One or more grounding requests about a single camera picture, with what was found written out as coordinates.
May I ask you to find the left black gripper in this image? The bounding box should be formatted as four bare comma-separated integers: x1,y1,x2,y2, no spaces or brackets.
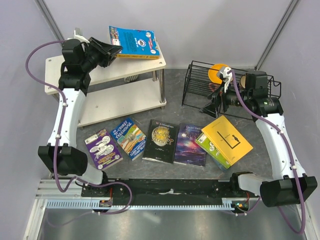
81,37,123,73

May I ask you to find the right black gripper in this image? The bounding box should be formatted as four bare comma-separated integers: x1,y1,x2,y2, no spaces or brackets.
199,80,252,119

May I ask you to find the blue paperback book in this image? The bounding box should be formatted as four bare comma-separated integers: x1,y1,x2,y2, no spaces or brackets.
109,26,160,60

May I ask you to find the green cartoon book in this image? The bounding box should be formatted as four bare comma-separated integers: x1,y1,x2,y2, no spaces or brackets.
195,133,231,167

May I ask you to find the yellow hardcover book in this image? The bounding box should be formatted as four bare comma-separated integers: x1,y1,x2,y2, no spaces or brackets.
201,115,253,166

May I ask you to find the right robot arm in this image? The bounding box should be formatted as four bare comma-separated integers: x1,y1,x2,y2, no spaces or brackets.
201,66,318,207

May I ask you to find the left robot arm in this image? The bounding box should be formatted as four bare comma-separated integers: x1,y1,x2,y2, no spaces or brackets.
38,37,123,197

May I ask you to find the white coiled object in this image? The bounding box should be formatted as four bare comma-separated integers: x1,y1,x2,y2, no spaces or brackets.
124,74,139,83

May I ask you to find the orange bowl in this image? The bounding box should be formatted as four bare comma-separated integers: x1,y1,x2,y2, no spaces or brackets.
208,63,229,85

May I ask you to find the white two-tier shelf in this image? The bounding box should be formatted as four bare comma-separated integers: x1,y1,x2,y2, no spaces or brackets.
44,47,168,129

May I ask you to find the beige brown bowl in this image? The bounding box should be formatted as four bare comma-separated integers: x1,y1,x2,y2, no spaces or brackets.
239,75,246,89

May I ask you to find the purple robinson crusoe book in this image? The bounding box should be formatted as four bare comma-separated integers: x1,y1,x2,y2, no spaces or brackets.
173,123,207,168

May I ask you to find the blue grey bottom book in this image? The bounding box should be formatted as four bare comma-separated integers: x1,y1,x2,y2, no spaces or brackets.
212,157,230,172

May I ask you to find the black moon and sixpence book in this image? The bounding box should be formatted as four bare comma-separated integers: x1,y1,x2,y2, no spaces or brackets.
142,119,179,164

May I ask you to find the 91-storey treehouse book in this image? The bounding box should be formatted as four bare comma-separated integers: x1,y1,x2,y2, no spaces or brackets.
111,117,146,161

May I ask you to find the purple paperback book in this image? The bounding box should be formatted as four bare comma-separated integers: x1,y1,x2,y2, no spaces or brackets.
84,128,123,171

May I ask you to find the black wire dish rack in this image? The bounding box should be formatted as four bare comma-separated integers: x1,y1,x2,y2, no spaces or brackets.
181,60,284,117

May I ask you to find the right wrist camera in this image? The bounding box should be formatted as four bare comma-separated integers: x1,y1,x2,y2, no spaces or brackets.
216,66,233,93

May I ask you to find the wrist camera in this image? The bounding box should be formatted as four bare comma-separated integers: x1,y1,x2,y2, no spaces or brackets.
216,66,233,93
73,27,90,43

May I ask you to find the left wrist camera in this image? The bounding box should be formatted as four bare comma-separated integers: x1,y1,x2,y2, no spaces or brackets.
73,27,90,43

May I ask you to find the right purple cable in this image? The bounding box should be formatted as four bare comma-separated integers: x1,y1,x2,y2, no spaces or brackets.
224,68,307,235

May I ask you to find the purple cable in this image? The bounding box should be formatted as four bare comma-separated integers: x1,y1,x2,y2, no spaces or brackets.
224,68,307,235
25,39,133,216

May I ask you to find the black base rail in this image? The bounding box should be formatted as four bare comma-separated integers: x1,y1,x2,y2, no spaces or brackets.
80,177,261,207

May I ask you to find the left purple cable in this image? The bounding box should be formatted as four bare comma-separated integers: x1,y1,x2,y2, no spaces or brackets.
25,39,133,216

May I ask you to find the slotted cable duct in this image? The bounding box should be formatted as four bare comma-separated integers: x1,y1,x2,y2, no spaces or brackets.
46,198,250,211

